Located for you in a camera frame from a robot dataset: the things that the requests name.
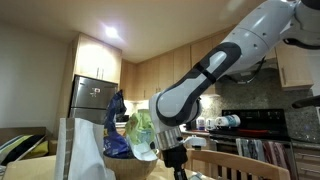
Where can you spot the wooden bowl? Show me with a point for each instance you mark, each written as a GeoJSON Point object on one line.
{"type": "Point", "coordinates": [130, 170]}

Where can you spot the wooden cabinet over refrigerator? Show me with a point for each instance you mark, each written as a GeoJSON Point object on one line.
{"type": "Point", "coordinates": [95, 58]}

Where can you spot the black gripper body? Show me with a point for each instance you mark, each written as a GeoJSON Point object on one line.
{"type": "Point", "coordinates": [175, 155]}

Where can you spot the white jar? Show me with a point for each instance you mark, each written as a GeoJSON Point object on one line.
{"type": "Point", "coordinates": [201, 124]}

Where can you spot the wooden drawer cabinet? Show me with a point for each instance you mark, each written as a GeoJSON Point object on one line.
{"type": "Point", "coordinates": [308, 163]}

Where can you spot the black coffee maker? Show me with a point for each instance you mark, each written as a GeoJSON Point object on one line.
{"type": "Point", "coordinates": [190, 126]}

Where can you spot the white mug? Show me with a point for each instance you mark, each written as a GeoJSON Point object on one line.
{"type": "Point", "coordinates": [210, 125]}

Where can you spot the wooden wall cabinet row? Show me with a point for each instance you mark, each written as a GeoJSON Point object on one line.
{"type": "Point", "coordinates": [160, 73]}

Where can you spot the wooden chair back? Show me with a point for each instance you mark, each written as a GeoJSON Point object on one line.
{"type": "Point", "coordinates": [253, 165]}

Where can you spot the black stove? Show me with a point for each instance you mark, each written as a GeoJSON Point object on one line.
{"type": "Point", "coordinates": [263, 120]}

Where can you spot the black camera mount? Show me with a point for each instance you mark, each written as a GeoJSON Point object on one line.
{"type": "Point", "coordinates": [306, 101]}

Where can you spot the clear plastic bag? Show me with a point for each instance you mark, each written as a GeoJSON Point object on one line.
{"type": "Point", "coordinates": [143, 153]}

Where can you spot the ceiling light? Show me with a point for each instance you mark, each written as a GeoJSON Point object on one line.
{"type": "Point", "coordinates": [111, 32]}

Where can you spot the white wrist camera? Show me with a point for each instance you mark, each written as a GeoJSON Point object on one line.
{"type": "Point", "coordinates": [196, 141]}

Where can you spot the white bag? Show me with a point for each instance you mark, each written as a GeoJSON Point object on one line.
{"type": "Point", "coordinates": [83, 153]}

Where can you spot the green chip bag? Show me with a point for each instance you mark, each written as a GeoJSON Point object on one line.
{"type": "Point", "coordinates": [140, 126]}

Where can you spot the stainless steel refrigerator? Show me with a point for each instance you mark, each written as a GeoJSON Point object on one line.
{"type": "Point", "coordinates": [93, 96]}

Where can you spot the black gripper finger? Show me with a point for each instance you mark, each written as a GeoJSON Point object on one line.
{"type": "Point", "coordinates": [180, 174]}

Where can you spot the grey striped dish towel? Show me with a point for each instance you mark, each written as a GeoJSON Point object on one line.
{"type": "Point", "coordinates": [250, 150]}

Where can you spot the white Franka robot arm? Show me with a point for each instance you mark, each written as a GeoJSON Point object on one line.
{"type": "Point", "coordinates": [256, 36]}

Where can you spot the single-door wooden wall cabinet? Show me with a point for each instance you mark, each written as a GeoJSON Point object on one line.
{"type": "Point", "coordinates": [295, 66]}

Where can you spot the red striped dish towel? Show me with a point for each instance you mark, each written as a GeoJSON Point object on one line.
{"type": "Point", "coordinates": [276, 153]}

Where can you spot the blue chip bag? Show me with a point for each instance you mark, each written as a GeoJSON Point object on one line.
{"type": "Point", "coordinates": [115, 140]}

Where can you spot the striped cushion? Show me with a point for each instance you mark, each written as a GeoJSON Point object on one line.
{"type": "Point", "coordinates": [16, 148]}

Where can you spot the yellow cushion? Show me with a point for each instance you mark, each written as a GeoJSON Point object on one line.
{"type": "Point", "coordinates": [38, 150]}

